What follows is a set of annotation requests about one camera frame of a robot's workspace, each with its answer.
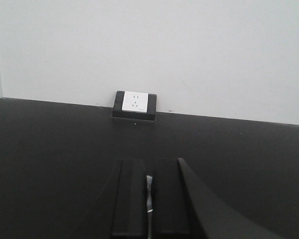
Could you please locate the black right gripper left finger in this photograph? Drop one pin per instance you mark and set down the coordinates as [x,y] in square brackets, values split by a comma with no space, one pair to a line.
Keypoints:
[130,214]

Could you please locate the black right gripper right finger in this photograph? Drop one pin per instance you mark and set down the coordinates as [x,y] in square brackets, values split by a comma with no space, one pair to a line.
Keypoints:
[169,217]

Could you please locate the black socket housing box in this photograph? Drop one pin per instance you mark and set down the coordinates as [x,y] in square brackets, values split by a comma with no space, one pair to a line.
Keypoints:
[150,115]

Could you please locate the white wall power socket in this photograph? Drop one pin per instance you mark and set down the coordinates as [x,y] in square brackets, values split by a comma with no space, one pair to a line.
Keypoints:
[135,102]

